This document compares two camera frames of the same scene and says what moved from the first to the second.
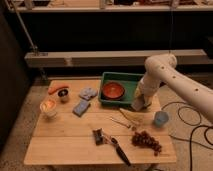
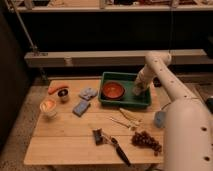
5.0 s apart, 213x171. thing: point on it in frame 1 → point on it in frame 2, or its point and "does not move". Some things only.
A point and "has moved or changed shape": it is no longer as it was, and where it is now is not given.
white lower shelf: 112,58 does not move
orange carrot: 53,89 does not move
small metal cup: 63,95 does not move
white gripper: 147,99 → 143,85
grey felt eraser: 139,102 has moved or changed shape
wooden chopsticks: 128,126 does not move
